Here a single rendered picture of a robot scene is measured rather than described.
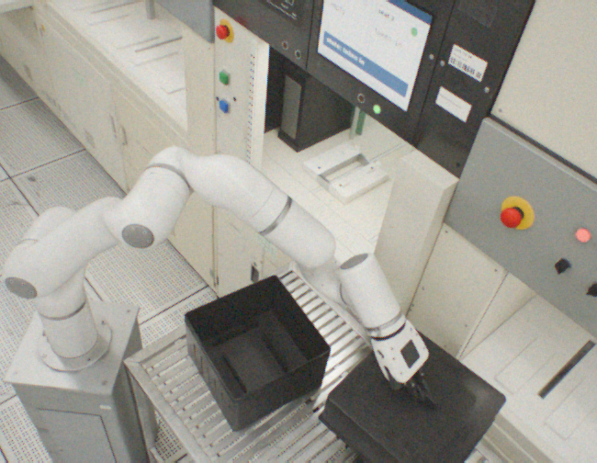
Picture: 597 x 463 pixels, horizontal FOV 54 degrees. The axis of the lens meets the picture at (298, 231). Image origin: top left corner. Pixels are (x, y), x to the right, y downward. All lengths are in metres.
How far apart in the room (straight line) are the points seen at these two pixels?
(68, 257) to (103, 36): 1.60
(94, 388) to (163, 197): 0.70
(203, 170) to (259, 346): 0.74
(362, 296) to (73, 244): 0.60
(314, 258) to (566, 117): 0.49
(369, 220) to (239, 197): 0.91
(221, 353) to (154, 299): 1.12
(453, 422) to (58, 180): 2.54
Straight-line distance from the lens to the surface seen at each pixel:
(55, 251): 1.30
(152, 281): 2.77
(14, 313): 2.80
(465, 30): 1.13
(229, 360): 1.59
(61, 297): 1.49
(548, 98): 1.09
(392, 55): 1.26
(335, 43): 1.37
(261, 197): 1.01
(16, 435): 2.50
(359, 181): 1.94
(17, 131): 3.72
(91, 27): 2.83
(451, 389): 1.34
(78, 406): 1.74
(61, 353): 1.66
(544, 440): 1.59
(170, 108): 2.28
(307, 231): 1.05
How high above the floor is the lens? 2.17
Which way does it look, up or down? 47 degrees down
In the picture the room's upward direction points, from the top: 8 degrees clockwise
